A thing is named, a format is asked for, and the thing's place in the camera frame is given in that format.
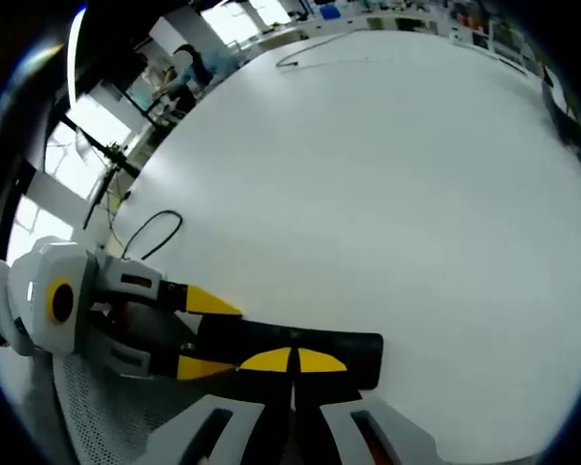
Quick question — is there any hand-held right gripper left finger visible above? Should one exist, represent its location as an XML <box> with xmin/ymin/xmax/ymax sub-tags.
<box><xmin>144</xmin><ymin>346</ymin><xmax>295</xmax><ymax>465</ymax></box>

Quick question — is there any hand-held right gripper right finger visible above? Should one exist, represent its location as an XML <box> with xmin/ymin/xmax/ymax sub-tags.
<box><xmin>293</xmin><ymin>347</ymin><xmax>443</xmax><ymax>465</ymax></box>

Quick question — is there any black remote control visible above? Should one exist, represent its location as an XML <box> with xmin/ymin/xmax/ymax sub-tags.
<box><xmin>193</xmin><ymin>314</ymin><xmax>385</xmax><ymax>392</ymax></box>

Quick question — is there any black tripod stand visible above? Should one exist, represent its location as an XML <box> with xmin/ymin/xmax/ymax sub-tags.
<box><xmin>80</xmin><ymin>129</ymin><xmax>144</xmax><ymax>230</ymax></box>

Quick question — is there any black headset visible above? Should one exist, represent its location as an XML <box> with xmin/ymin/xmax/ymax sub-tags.
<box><xmin>540</xmin><ymin>66</ymin><xmax>581</xmax><ymax>164</ymax></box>

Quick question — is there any thin black looped cable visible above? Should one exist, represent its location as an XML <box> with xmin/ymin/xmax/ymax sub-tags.
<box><xmin>122</xmin><ymin>208</ymin><xmax>185</xmax><ymax>262</ymax></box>

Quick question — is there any grey cable on table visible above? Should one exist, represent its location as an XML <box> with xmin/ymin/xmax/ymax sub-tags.
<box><xmin>274</xmin><ymin>32</ymin><xmax>370</xmax><ymax>70</ymax></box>

